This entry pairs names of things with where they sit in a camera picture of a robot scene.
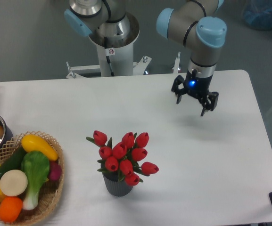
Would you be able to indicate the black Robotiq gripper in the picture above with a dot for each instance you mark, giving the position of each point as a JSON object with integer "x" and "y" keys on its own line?
{"x": 195, "y": 87}

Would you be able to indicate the green toy cucumber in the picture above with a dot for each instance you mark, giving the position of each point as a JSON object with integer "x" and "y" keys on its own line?
{"x": 13, "y": 162}

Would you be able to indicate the purple toy radish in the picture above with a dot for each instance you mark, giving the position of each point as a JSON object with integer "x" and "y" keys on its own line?
{"x": 55, "y": 171}

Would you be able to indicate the orange toy fruit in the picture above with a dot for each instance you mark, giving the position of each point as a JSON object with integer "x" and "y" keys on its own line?
{"x": 10, "y": 209}

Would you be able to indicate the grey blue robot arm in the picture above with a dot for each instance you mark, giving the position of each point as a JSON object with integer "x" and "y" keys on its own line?
{"x": 193, "y": 26}

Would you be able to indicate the dark grey ribbed vase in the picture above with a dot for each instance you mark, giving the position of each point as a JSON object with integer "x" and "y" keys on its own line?
{"x": 114, "y": 186}

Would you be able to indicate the green toy bok choy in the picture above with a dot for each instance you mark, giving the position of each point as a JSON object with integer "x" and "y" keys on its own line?
{"x": 35, "y": 165}

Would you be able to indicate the blue plastic bag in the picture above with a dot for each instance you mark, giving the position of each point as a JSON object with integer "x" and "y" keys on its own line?
{"x": 257, "y": 14}

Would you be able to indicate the woven wicker basket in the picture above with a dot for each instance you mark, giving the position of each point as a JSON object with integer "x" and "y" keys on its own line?
{"x": 50, "y": 192}

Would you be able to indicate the red tulip bouquet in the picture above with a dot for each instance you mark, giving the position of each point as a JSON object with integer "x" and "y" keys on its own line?
{"x": 120, "y": 162}

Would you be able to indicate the white round toy slice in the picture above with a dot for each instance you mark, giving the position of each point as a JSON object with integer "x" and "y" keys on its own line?
{"x": 13, "y": 183}

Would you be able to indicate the yellow toy squash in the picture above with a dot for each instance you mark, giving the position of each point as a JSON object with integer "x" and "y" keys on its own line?
{"x": 32, "y": 142}

